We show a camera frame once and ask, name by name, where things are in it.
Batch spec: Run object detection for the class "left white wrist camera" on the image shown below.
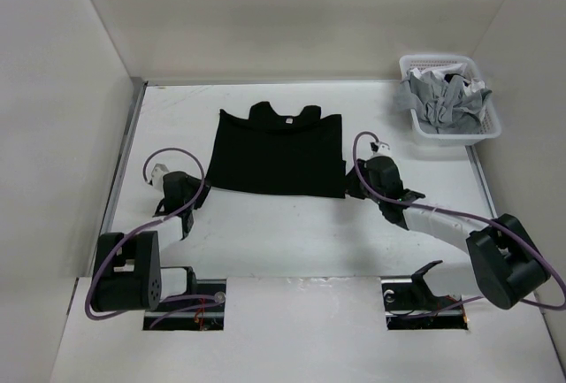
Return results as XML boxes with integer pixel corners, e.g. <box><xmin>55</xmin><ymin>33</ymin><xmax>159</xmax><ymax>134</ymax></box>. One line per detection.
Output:
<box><xmin>148</xmin><ymin>163</ymin><xmax>170</xmax><ymax>191</ymax></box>

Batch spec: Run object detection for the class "black tank top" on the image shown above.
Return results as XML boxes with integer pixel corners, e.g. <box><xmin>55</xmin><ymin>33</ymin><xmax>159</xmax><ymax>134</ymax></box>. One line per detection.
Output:
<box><xmin>206</xmin><ymin>102</ymin><xmax>346</xmax><ymax>199</ymax></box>

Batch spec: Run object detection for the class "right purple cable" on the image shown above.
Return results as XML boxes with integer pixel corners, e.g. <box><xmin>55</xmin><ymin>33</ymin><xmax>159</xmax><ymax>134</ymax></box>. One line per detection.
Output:
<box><xmin>352</xmin><ymin>131</ymin><xmax>566</xmax><ymax>318</ymax></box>

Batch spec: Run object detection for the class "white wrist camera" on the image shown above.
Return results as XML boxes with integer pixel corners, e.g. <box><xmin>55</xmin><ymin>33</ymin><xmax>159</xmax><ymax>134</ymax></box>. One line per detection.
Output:
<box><xmin>148</xmin><ymin>163</ymin><xmax>170</xmax><ymax>191</ymax></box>
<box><xmin>370</xmin><ymin>142</ymin><xmax>392</xmax><ymax>159</ymax></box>

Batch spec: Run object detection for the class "purple cable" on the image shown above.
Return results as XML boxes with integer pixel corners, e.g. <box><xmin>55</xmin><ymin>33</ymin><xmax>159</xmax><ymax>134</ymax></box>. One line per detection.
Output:
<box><xmin>84</xmin><ymin>147</ymin><xmax>221</xmax><ymax>329</ymax></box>
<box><xmin>352</xmin><ymin>131</ymin><xmax>566</xmax><ymax>318</ymax></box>

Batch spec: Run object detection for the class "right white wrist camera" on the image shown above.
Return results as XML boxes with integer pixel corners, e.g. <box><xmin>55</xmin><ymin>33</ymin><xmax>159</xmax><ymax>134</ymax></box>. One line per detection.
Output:
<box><xmin>370</xmin><ymin>142</ymin><xmax>392</xmax><ymax>159</ymax></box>

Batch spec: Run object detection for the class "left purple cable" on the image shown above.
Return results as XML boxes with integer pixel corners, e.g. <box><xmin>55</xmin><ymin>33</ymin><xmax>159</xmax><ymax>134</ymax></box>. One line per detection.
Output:
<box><xmin>84</xmin><ymin>147</ymin><xmax>221</xmax><ymax>329</ymax></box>

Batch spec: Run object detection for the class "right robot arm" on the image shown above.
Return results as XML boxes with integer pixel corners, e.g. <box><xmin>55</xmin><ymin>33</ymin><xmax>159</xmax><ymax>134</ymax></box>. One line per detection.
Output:
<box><xmin>347</xmin><ymin>156</ymin><xmax>554</xmax><ymax>310</ymax></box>

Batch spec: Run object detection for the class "left metal table rail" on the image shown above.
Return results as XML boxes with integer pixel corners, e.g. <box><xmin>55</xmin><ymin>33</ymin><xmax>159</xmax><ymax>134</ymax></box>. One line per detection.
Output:
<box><xmin>85</xmin><ymin>77</ymin><xmax>148</xmax><ymax>277</ymax></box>

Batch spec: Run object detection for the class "grey tank top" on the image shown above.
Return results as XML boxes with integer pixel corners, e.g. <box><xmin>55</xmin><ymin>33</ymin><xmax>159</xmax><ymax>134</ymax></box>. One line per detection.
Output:
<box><xmin>394</xmin><ymin>74</ymin><xmax>493</xmax><ymax>134</ymax></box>

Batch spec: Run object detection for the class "white tank top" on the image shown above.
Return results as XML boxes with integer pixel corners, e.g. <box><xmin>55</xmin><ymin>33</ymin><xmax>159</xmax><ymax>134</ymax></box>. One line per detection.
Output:
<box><xmin>408</xmin><ymin>62</ymin><xmax>486</xmax><ymax>96</ymax></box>

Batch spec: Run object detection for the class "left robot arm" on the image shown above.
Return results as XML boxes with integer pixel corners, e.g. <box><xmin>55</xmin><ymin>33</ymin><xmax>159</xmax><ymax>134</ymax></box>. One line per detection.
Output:
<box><xmin>85</xmin><ymin>171</ymin><xmax>210</xmax><ymax>319</ymax></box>

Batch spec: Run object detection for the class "white plastic basket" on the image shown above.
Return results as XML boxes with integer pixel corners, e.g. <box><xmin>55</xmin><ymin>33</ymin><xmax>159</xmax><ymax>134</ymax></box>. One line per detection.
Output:
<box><xmin>399</xmin><ymin>53</ymin><xmax>501</xmax><ymax>147</ymax></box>

